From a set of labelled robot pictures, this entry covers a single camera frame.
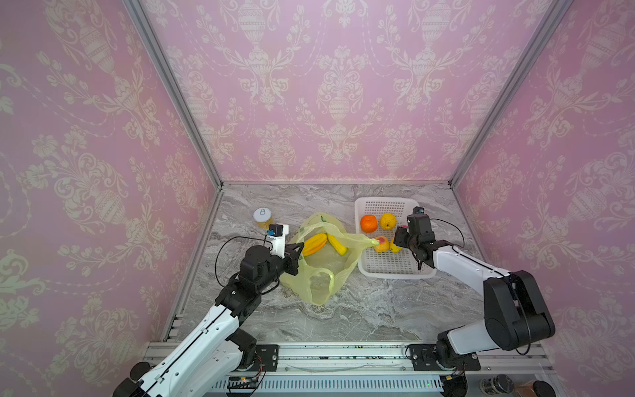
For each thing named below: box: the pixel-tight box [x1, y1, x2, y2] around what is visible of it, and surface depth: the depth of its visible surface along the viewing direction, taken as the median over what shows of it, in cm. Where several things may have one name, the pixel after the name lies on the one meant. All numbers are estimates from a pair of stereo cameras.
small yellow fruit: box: [327, 233, 349, 256], surface depth 97 cm
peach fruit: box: [373, 235, 390, 253], surface depth 96 cm
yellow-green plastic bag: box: [279, 212, 381, 307], surface depth 79 cm
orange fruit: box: [359, 214, 378, 234], surface depth 102 cm
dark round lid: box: [532, 380, 556, 397], surface depth 62 cm
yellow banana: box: [302, 233, 328, 257], surface depth 99 cm
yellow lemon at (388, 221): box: [380, 212, 397, 230], surface depth 102 cm
